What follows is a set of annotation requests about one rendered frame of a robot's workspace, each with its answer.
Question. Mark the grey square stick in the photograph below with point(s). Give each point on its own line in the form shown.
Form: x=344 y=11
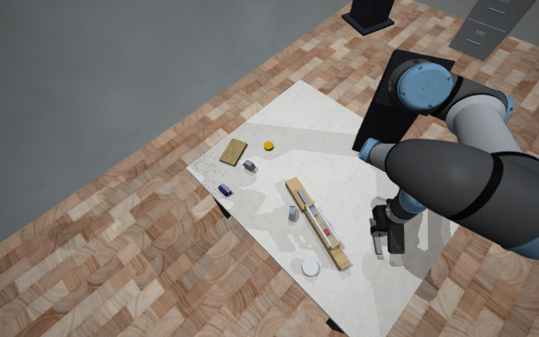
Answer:
x=303 y=196
x=376 y=242

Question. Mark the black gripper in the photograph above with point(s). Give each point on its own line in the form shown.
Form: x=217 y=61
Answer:
x=379 y=215

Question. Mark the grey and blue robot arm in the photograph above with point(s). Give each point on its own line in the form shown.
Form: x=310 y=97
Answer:
x=484 y=182

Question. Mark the tan wooden block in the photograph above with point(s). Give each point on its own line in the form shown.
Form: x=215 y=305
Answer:
x=233 y=152

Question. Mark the grey cylinder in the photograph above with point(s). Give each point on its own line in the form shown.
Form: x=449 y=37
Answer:
x=309 y=267

